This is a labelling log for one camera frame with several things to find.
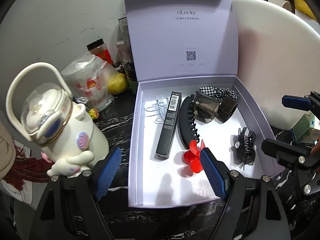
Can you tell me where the green white medicine box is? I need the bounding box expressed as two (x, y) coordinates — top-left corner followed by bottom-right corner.
(291, 112), (316, 141)

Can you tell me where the red spice jar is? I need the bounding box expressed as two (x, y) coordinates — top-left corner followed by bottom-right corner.
(86, 38), (115, 66)

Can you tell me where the red plaid scarf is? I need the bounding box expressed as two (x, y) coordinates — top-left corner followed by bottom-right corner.
(7, 144), (55, 193)

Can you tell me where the cream cartoon kettle bottle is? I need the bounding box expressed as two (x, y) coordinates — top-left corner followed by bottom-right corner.
(5, 62), (110, 178)

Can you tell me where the yellow plush toy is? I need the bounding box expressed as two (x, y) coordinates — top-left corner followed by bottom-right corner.
(291, 0), (317, 21)

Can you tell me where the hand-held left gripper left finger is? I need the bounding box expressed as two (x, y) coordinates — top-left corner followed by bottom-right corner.
(37, 147), (123, 240)

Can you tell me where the black translucent claw clip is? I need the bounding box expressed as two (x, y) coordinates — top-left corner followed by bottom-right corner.
(230, 127), (257, 168)

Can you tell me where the smoky square hair clip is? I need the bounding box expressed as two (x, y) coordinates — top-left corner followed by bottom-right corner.
(217, 96), (238, 124)
(195, 92), (220, 124)

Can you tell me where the clear hair clip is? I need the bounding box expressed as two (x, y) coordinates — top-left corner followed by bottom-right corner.
(144, 94), (168, 123)

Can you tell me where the white foam block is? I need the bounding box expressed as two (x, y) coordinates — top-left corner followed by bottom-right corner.
(231, 0), (320, 131)

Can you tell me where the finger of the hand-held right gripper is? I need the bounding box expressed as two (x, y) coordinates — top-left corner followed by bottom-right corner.
(261, 138), (313, 166)
(281, 91), (320, 113)

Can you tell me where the black white checkered scrunchie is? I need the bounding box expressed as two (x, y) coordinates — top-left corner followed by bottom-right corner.
(198, 86), (238, 103)

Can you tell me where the small wrapped candy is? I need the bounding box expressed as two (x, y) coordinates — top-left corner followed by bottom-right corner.
(86, 108), (101, 120)

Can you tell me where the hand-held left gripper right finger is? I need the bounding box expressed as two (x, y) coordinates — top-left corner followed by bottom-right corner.
(199, 147), (292, 240)

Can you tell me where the slim black cosmetic box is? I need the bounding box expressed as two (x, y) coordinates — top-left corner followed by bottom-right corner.
(155, 91), (182, 159)

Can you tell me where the red hair clip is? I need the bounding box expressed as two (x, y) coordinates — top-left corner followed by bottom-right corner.
(180, 140), (206, 173)

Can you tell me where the black banana hair clip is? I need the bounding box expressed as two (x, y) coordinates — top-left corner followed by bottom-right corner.
(177, 94), (202, 150)

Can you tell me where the lilac gift box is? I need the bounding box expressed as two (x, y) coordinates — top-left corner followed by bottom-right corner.
(124, 0), (278, 208)

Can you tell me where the plastic bag with paper cup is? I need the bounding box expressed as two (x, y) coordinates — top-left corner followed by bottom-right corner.
(60, 52), (121, 112)

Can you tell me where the yellow pear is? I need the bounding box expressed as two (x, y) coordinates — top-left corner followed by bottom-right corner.
(108, 73), (130, 95)

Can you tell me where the clear plastic bottle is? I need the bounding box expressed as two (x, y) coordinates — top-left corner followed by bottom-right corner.
(118, 17), (133, 66)

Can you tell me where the dark green cup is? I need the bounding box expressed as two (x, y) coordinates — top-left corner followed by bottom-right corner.
(125, 63), (138, 96)

